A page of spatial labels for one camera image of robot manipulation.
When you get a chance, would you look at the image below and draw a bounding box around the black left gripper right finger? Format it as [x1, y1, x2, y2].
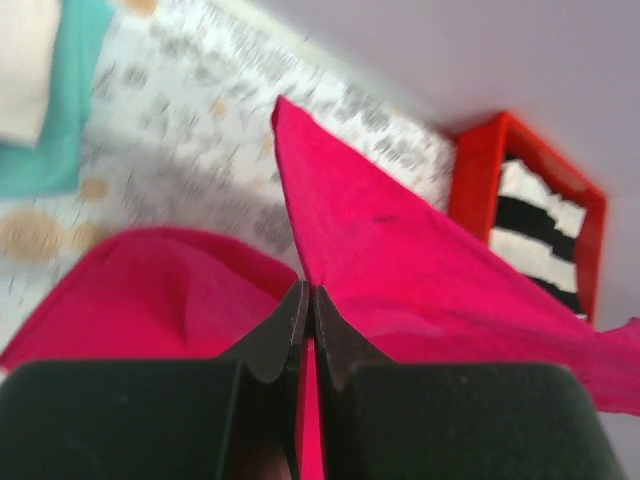
[313, 288, 625, 479]

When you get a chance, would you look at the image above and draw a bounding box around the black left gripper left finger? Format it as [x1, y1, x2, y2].
[1, 281, 310, 479]

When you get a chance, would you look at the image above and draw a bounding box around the crimson red t shirt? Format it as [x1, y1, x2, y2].
[1, 98, 639, 479]

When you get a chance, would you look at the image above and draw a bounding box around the black white striped shirt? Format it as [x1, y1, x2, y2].
[489, 155, 587, 320]

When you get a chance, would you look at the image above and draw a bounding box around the red plastic tray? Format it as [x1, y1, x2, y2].
[448, 111, 608, 325]

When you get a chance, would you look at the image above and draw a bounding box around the floral patterned table mat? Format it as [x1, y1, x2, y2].
[1, 1, 454, 343]

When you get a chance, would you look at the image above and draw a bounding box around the teal folded shirt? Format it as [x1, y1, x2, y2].
[1, 1, 114, 198]

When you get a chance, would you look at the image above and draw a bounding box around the cream folded shirt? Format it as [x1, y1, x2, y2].
[1, 0, 62, 147]

